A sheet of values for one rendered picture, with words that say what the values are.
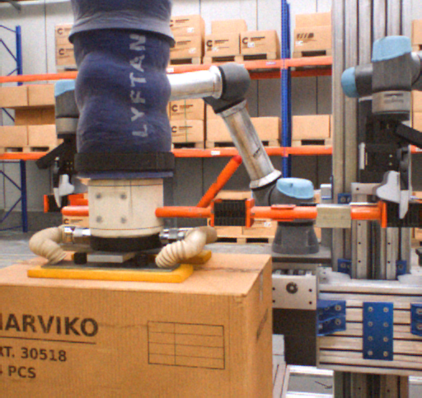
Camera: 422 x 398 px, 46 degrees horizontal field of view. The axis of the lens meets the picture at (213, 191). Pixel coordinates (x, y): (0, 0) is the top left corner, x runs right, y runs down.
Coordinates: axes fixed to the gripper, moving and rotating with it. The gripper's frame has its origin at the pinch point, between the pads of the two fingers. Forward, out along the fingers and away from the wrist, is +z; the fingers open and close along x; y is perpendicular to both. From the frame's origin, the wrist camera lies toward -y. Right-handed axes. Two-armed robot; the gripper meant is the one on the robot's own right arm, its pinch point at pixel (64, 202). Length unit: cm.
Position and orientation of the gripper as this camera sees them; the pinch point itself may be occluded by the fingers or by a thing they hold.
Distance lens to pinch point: 153.4
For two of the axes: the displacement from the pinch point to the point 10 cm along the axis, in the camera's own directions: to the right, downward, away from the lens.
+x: 2.1, -0.5, 9.8
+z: 0.2, 10.0, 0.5
